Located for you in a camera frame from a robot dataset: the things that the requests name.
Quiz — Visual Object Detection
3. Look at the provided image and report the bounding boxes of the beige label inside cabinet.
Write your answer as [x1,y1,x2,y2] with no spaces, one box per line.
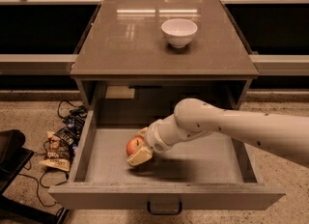
[105,86,135,99]

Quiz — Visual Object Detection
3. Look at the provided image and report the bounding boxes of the black equipment base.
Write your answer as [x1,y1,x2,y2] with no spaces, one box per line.
[0,129,69,224]

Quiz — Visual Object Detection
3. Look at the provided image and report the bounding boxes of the grey cabinet with counter top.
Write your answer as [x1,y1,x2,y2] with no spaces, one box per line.
[70,0,258,102]

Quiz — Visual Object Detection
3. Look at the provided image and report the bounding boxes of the dark blue snack bag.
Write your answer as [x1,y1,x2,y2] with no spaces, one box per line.
[55,116,85,153]

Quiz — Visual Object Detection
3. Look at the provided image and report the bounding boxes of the yellow snack bag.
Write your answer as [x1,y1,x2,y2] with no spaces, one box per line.
[41,131,70,172]

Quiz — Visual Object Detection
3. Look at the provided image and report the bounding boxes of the open grey top drawer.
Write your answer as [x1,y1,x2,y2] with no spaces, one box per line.
[48,84,287,211]

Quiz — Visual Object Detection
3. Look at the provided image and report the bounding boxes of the black drawer handle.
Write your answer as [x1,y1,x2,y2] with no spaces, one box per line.
[147,202,183,215]

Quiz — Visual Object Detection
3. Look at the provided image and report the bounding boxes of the black cable on floor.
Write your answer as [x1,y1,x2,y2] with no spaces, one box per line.
[17,99,89,209]

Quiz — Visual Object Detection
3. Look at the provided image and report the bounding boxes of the red apple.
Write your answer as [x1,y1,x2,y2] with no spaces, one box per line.
[126,136,145,155]

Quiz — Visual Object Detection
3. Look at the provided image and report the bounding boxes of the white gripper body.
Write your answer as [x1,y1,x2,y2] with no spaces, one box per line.
[145,120,171,154]

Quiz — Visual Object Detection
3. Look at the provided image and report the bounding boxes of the white bowl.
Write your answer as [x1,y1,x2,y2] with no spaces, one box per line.
[161,18,198,48]

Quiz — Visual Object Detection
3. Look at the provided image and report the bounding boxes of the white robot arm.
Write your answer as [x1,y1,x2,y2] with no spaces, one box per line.
[127,98,309,166]

